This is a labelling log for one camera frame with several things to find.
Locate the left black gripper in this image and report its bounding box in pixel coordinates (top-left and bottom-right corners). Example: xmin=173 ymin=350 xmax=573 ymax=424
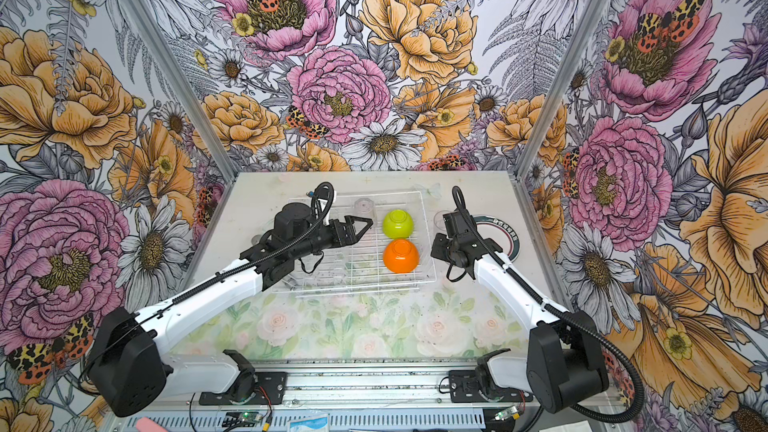
xmin=292 ymin=215 xmax=373 ymax=258

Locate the pink wooden plate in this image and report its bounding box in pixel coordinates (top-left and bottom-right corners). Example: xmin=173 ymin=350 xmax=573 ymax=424
xmin=473 ymin=215 xmax=520 ymax=262

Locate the clear glass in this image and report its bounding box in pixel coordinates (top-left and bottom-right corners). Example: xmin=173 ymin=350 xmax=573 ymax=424
xmin=433 ymin=210 xmax=450 ymax=234
xmin=353 ymin=197 xmax=377 ymax=221

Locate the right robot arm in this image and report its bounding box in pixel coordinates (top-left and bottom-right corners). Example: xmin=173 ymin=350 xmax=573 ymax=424
xmin=431 ymin=210 xmax=609 ymax=413

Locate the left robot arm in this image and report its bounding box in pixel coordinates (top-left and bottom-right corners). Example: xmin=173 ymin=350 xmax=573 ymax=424
xmin=86 ymin=202 xmax=373 ymax=417

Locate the lime green bowl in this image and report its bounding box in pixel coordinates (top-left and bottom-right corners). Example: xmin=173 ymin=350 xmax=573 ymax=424
xmin=382 ymin=209 xmax=414 ymax=240

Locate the orange bowl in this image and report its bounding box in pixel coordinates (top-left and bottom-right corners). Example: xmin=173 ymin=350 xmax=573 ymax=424
xmin=382 ymin=239 xmax=420 ymax=274

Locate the small circuit board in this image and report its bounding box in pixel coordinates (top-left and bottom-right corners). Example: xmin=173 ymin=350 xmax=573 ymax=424
xmin=221 ymin=411 xmax=265 ymax=431

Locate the pink object front edge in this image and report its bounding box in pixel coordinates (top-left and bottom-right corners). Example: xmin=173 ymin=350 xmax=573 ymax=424
xmin=134 ymin=417 xmax=168 ymax=432

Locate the white wire dish rack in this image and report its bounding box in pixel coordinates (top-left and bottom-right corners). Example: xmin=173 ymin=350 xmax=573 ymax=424
xmin=271 ymin=190 xmax=436 ymax=297

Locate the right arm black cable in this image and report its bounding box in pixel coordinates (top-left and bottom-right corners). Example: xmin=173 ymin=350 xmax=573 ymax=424
xmin=451 ymin=185 xmax=646 ymax=425

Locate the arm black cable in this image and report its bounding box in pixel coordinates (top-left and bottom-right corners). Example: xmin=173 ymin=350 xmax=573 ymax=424
xmin=451 ymin=185 xmax=646 ymax=425
xmin=77 ymin=181 xmax=336 ymax=385

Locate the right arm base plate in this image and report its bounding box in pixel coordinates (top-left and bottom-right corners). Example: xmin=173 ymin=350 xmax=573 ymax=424
xmin=439 ymin=370 xmax=533 ymax=404

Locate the aluminium frame rail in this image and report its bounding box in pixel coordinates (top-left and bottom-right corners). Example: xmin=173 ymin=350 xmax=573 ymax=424
xmin=107 ymin=357 xmax=619 ymax=432

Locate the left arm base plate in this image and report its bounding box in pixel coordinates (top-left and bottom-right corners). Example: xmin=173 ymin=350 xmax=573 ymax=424
xmin=198 ymin=371 xmax=288 ymax=406

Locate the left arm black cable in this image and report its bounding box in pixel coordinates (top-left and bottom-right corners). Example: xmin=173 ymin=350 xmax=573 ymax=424
xmin=77 ymin=181 xmax=336 ymax=385

